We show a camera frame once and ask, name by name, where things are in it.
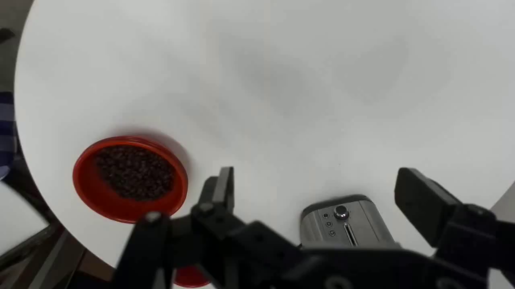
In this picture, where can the silver coffee machine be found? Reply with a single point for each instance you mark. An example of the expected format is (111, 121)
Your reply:
(363, 222)

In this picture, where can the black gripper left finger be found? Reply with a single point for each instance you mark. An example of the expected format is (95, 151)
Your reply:
(214, 230)

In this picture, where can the grey metal chair frame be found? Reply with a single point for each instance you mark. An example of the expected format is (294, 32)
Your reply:
(48, 257)

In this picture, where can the red round bowl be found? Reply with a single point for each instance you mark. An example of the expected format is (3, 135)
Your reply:
(88, 185)

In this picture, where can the dark coffee beans pile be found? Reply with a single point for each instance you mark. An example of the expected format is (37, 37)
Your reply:
(135, 172)

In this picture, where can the small red round object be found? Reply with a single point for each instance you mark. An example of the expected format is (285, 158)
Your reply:
(191, 276)

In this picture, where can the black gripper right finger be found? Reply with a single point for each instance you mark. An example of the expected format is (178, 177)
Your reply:
(428, 206)

